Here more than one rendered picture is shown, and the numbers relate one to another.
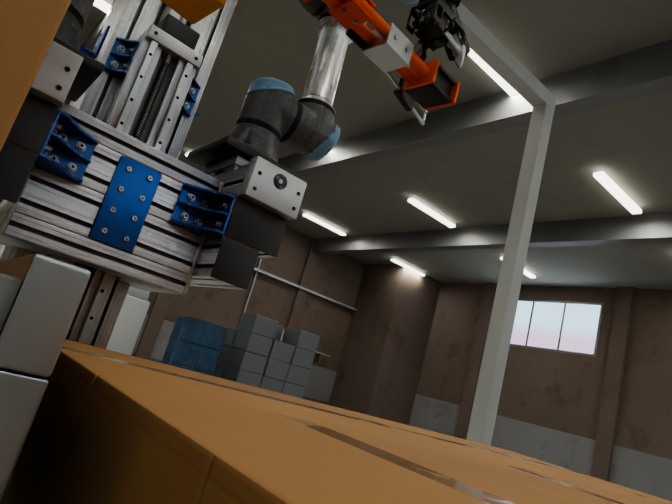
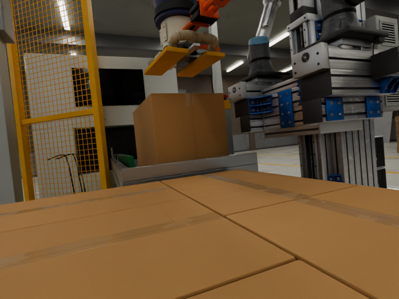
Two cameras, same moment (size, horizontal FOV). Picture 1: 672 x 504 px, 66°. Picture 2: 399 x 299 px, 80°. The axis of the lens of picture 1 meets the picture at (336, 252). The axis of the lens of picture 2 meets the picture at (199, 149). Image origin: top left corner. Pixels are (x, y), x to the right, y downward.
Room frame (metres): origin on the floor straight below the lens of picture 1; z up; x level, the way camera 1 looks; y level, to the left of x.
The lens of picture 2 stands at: (0.86, -0.80, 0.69)
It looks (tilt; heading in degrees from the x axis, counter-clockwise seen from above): 2 degrees down; 103
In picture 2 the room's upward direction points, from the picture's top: 5 degrees counter-clockwise
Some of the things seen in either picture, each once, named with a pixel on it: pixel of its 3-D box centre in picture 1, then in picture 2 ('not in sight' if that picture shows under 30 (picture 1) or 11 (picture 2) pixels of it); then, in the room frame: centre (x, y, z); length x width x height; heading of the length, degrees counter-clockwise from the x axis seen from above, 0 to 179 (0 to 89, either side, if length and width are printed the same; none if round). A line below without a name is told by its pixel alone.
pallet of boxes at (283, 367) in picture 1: (263, 361); not in sight; (8.31, 0.62, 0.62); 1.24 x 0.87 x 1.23; 127
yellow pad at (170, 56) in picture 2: not in sight; (163, 60); (0.47, 0.29, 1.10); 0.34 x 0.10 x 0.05; 132
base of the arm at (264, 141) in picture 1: (252, 147); (339, 28); (1.22, 0.27, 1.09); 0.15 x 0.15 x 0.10
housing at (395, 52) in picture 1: (388, 48); not in sight; (0.85, 0.01, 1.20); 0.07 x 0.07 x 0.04; 42
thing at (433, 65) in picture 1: (431, 86); not in sight; (0.93, -0.10, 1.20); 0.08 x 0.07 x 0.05; 132
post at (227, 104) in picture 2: not in sight; (230, 164); (0.65, 1.09, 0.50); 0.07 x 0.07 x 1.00; 35
